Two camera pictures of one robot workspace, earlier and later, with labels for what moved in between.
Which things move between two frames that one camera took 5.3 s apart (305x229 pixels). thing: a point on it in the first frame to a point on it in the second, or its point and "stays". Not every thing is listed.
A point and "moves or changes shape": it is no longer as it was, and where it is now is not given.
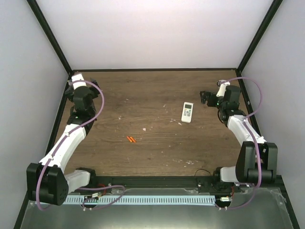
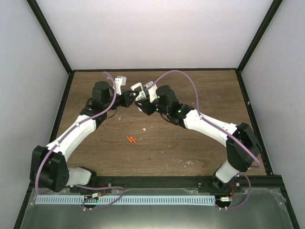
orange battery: x=129 y=139 stays
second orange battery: x=132 y=139 stays
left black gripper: x=95 y=91 to x=127 y=102
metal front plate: x=250 y=208 stays
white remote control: x=187 y=112 moves or changes shape
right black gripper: x=211 y=96 to x=146 y=107
